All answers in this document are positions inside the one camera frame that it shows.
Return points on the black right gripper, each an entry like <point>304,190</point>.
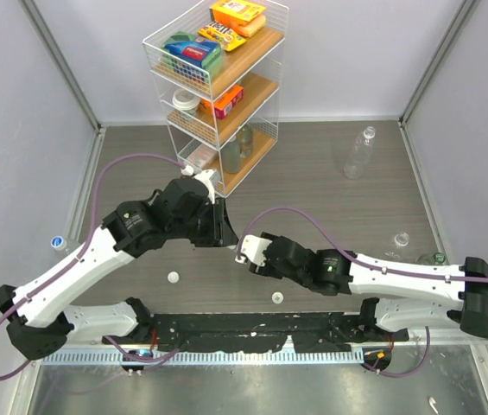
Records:
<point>266,270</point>

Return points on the clear plastic bottle,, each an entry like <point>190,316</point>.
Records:
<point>360,154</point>
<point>396,246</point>

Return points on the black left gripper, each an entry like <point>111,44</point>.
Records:
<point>222,233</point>

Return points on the clear bottle with blue cap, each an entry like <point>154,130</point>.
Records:
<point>62,245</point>

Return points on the white bottle cap, upturned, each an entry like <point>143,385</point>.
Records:
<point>277,297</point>

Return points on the white wire shelf rack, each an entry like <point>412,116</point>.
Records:
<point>256,67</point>

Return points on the clear plastic bottle, near right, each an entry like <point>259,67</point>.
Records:
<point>396,246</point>

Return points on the yellow candy bag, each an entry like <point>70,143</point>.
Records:
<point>228,38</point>

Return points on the orange snack box, top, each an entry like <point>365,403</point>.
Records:
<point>235,12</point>

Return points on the glass jar, bottom shelf back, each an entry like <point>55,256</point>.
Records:
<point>245,138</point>

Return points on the white slotted cable duct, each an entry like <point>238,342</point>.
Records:
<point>286,356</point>

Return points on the glass jar, shelf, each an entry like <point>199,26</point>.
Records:
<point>230,156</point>
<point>245,138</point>

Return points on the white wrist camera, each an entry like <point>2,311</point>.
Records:
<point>253,250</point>
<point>209,177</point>

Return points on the yellow sponge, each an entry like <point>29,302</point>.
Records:
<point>252,27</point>

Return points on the green glass bottle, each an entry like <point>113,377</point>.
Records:
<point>435,259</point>

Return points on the orange box, middle shelf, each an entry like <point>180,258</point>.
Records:
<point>222,106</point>

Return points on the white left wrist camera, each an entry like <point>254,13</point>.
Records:
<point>209,177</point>

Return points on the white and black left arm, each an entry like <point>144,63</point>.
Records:
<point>45,319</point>

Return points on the green and blue box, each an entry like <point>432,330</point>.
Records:
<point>192,56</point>

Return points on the white lidded paper cup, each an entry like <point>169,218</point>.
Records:
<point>186,102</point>

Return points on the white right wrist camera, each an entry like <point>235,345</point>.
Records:
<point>253,250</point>

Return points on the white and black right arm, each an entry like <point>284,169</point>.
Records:
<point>398,295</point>

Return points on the white bottle cap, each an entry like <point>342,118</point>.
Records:
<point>173,277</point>
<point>277,297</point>

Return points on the clear plastic bottle, far right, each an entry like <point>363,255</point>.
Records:
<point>360,154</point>

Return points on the white box, bottom shelf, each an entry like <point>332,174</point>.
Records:
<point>201,156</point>

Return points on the glass jar, bottom shelf front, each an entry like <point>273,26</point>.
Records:
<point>230,156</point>

